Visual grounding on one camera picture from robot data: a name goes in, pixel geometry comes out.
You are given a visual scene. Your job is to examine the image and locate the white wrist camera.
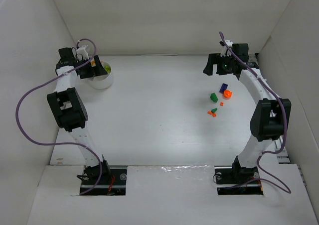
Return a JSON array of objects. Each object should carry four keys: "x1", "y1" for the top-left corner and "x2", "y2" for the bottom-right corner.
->
[
  {"x1": 219, "y1": 40, "x2": 233, "y2": 57},
  {"x1": 75, "y1": 45, "x2": 89, "y2": 60}
]

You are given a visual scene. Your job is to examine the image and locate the metal rail right side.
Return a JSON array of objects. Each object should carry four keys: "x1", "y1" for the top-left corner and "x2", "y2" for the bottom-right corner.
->
[{"x1": 245, "y1": 63, "x2": 292, "y2": 155}]

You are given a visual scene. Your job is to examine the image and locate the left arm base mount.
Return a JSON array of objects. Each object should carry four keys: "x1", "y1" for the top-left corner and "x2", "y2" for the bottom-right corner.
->
[{"x1": 77, "y1": 166, "x2": 128, "y2": 196}]

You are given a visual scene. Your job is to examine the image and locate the lime green lego brick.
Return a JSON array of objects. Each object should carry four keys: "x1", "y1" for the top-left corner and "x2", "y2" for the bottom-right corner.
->
[{"x1": 104, "y1": 64, "x2": 111, "y2": 74}]

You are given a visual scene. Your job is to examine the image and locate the small orange lego pieces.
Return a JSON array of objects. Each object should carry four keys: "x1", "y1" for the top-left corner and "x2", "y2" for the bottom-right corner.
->
[{"x1": 207, "y1": 111, "x2": 217, "y2": 117}]

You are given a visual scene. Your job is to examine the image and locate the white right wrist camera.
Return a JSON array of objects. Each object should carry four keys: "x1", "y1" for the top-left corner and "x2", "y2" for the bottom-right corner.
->
[{"x1": 219, "y1": 40, "x2": 233, "y2": 57}]

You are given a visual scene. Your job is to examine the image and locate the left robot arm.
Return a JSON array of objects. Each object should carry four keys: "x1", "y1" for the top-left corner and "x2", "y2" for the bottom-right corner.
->
[{"x1": 47, "y1": 46, "x2": 111, "y2": 178}]

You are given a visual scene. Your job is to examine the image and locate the dark blue lego plate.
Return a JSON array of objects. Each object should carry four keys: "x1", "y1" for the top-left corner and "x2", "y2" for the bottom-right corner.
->
[{"x1": 219, "y1": 83, "x2": 228, "y2": 94}]

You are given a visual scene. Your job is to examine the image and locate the orange round lego piece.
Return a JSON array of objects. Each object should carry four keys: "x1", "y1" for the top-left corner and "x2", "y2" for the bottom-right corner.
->
[{"x1": 223, "y1": 90, "x2": 232, "y2": 100}]

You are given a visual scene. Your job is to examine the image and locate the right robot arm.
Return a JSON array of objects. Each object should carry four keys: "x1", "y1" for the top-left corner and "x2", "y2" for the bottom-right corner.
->
[{"x1": 203, "y1": 40, "x2": 291, "y2": 184}]

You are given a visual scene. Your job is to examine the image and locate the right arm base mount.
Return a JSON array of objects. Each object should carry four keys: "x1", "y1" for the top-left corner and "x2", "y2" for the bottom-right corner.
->
[{"x1": 213, "y1": 166, "x2": 264, "y2": 196}]

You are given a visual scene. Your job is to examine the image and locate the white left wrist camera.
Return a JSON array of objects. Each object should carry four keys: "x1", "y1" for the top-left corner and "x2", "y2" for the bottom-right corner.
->
[{"x1": 75, "y1": 45, "x2": 89, "y2": 60}]

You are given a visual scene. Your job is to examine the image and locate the white divided round container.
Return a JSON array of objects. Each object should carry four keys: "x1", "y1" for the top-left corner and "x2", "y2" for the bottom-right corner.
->
[{"x1": 87, "y1": 60, "x2": 114, "y2": 90}]

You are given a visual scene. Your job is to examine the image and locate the dark green lego brick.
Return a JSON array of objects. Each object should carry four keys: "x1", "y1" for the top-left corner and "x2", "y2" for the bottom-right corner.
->
[{"x1": 210, "y1": 93, "x2": 218, "y2": 103}]

